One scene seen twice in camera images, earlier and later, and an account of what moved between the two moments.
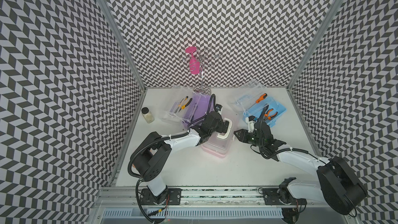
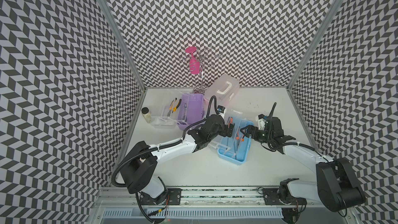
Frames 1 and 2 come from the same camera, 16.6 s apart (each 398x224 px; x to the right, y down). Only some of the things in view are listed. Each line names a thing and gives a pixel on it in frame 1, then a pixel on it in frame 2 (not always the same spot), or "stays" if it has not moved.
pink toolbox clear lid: x=217 y=143 to x=223 y=89
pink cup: x=194 y=63 stays
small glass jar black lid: x=147 y=115 stays
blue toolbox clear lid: x=252 y=91 to x=235 y=144
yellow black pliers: x=183 y=107 to x=173 y=108
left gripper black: x=222 y=126 stays
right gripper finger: x=242 y=135 to x=250 y=132
